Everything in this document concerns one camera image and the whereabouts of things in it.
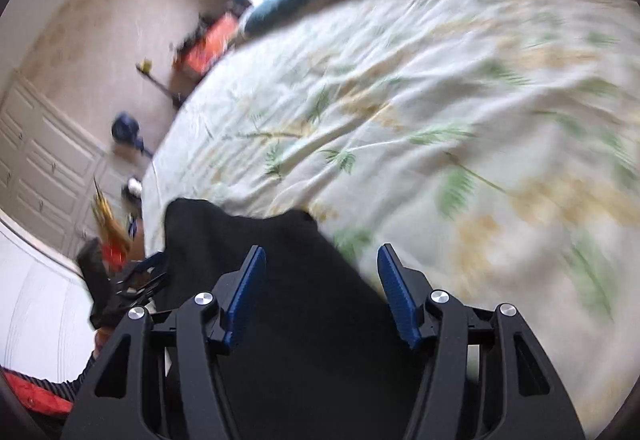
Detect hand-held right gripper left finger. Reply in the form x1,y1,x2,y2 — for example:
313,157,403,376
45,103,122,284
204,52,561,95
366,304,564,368
60,245,266,440

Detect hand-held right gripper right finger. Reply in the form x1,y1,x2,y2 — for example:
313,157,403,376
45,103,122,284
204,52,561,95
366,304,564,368
376,243,586,440

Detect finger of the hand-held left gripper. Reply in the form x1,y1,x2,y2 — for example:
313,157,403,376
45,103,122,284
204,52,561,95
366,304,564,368
127,251,168,280

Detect black pants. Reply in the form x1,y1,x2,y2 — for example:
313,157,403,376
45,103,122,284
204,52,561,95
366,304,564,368
150,198,431,440

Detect yellow and red object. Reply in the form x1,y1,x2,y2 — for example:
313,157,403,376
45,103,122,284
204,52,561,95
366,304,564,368
91,176,133,271

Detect small white round object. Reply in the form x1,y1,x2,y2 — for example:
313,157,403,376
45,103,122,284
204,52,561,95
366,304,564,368
121,176,145,201

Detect red cloth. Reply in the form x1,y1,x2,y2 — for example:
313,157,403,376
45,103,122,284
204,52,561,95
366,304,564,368
0,366,73,417

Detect white panelled wardrobe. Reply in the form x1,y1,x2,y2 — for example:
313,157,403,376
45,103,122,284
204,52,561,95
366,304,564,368
0,72,131,266

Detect blue round object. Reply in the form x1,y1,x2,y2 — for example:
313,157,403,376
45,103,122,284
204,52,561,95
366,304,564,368
111,112,156,158

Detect floral bed sheet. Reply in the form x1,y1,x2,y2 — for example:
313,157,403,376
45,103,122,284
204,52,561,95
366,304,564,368
142,0,636,436

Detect black stick with yellow tip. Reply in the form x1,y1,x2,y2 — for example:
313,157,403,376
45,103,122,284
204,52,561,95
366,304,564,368
135,59,185,110

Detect orange box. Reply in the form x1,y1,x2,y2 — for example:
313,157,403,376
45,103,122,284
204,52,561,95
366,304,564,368
172,12,238,78

